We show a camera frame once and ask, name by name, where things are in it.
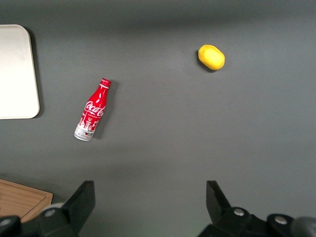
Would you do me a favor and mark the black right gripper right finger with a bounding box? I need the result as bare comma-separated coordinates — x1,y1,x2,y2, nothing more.
197,180,267,237

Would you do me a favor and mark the red Coca-Cola bottle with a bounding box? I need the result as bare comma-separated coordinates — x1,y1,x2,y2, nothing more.
73,78,112,142

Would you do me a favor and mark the cream rectangular tray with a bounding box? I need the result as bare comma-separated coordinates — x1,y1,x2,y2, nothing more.
0,24,40,120

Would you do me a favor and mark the wooden drawer cabinet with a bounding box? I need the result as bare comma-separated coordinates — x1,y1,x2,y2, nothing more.
0,178,54,224

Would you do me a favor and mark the yellow toy fruit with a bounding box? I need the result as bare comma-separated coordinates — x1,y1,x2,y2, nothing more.
197,44,226,71

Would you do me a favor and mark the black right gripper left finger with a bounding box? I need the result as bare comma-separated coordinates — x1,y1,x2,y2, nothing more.
37,180,96,237

